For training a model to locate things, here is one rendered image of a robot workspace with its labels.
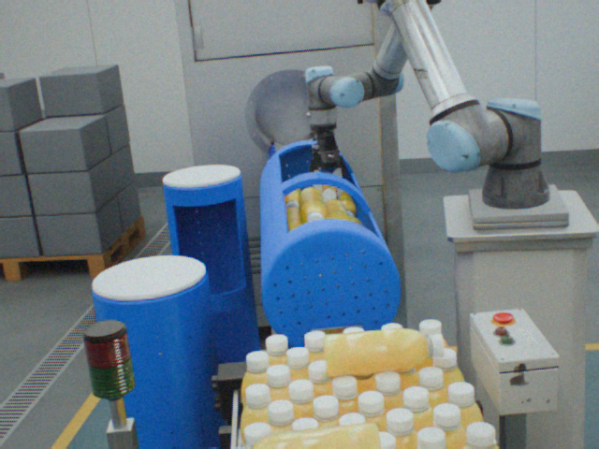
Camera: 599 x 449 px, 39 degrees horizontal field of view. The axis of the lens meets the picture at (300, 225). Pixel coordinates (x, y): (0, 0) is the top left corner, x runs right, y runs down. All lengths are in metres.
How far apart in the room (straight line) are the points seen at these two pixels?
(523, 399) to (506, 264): 0.50
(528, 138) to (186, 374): 0.97
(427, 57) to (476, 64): 4.86
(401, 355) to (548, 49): 5.52
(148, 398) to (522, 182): 1.01
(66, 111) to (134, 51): 1.65
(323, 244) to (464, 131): 0.38
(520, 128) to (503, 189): 0.14
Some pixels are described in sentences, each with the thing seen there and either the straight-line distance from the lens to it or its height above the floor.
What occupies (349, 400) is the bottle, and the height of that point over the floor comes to 1.06.
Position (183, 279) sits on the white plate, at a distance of 2.07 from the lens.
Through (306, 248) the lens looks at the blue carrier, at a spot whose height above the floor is 1.20.
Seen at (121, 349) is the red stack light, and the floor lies 1.23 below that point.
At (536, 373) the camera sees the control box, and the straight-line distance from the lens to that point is 1.45.
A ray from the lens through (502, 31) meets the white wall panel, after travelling 6.72.
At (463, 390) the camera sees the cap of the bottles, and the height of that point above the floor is 1.09.
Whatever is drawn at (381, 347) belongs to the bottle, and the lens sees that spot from 1.38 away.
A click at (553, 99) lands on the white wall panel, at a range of 6.84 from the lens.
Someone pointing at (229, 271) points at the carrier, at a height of 0.61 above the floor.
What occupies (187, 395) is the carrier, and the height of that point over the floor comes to 0.76.
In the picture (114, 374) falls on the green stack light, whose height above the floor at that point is 1.20.
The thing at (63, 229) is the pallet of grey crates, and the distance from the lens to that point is 5.31.
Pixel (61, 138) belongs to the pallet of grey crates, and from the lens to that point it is 5.14.
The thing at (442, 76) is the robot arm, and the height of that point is 1.48.
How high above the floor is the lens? 1.75
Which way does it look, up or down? 17 degrees down
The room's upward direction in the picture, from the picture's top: 5 degrees counter-clockwise
